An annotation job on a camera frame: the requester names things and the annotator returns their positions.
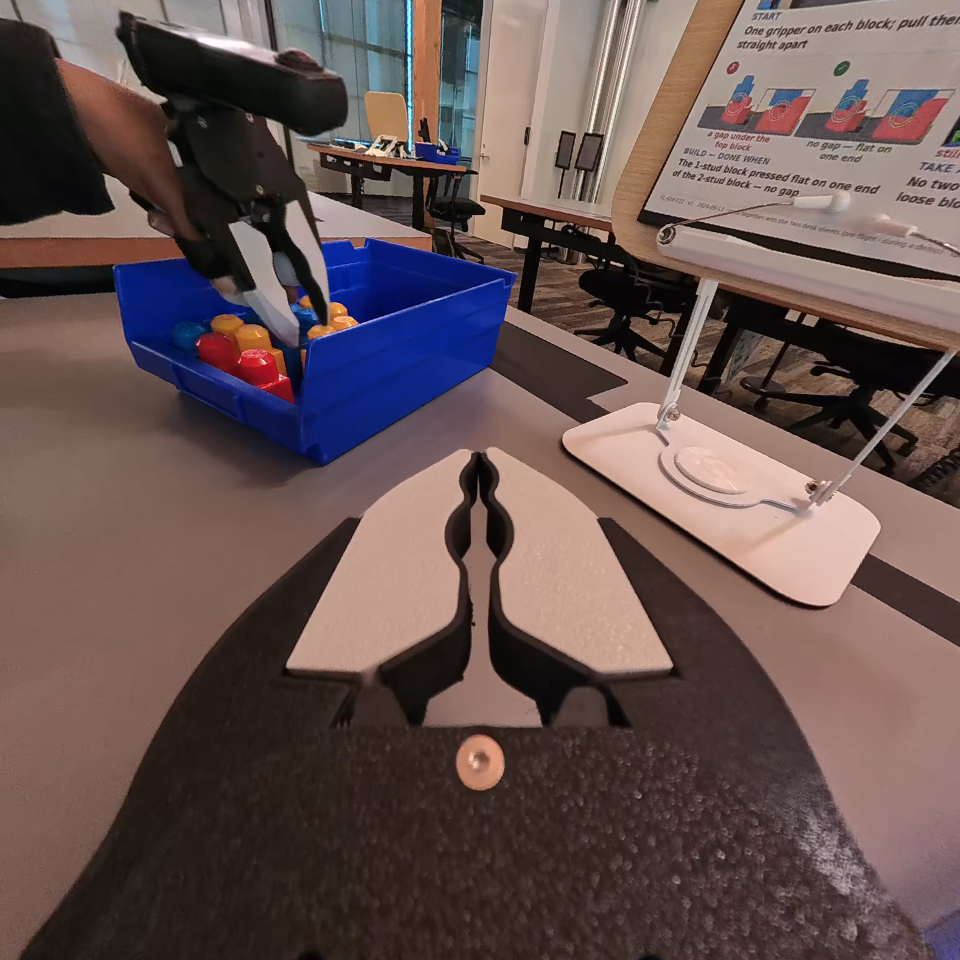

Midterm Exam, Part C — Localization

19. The silver ventilation duct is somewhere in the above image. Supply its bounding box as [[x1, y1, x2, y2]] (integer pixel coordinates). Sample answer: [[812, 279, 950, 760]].
[[585, 0, 646, 144]]

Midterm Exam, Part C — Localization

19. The white door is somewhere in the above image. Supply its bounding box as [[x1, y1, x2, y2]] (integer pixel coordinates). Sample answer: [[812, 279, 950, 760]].
[[480, 0, 549, 196]]

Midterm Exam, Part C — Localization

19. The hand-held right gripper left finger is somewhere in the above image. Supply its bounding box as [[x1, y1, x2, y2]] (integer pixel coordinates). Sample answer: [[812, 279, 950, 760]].
[[286, 450, 481, 725]]

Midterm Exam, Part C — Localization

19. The far wooden desk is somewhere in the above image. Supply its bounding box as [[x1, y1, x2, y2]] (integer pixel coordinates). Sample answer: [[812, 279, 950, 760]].
[[307, 142, 477, 219]]

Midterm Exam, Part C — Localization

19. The printed instruction sheet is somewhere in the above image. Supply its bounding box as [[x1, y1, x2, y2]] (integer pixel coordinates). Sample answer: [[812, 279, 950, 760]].
[[637, 0, 960, 279]]

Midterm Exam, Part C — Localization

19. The pile of mega blocks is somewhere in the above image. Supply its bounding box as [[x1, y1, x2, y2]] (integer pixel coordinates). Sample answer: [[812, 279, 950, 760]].
[[171, 296, 360, 405]]

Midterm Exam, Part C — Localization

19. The wooden desk with black legs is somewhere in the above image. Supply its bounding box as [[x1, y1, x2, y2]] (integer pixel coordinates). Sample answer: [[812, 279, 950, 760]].
[[480, 195, 616, 312]]

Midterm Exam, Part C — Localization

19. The person's left hand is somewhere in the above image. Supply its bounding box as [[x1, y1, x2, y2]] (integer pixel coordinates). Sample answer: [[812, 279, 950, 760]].
[[58, 60, 195, 241]]

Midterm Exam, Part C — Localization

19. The wooden post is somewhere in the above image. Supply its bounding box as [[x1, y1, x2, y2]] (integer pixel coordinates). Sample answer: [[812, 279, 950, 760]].
[[414, 0, 444, 144]]

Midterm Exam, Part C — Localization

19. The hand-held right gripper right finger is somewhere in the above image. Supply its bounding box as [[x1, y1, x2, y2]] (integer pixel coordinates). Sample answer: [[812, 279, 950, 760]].
[[477, 448, 674, 721]]

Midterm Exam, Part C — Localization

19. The blue bin with block pile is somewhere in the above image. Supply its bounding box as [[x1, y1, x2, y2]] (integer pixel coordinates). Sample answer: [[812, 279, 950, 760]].
[[112, 238, 519, 466]]

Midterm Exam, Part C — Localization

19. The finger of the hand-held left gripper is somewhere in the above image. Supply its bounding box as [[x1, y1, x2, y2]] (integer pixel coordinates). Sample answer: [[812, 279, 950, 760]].
[[213, 219, 303, 348], [273, 189, 333, 325]]

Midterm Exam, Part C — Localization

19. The instruction sheet on white stand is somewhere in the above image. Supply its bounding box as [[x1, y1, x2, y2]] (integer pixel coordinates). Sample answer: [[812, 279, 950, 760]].
[[562, 0, 960, 609]]

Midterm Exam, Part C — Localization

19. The person's left forearm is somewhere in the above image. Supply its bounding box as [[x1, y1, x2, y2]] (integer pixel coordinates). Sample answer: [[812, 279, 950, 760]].
[[0, 18, 115, 226]]

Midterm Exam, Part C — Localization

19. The black office chair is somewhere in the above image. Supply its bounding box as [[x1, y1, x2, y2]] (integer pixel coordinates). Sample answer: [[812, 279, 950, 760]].
[[427, 172, 489, 256], [577, 266, 676, 354], [742, 352, 924, 466]]

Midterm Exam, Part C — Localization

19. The far wooden board stand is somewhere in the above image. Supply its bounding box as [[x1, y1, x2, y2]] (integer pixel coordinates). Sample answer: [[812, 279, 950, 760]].
[[363, 91, 410, 155]]

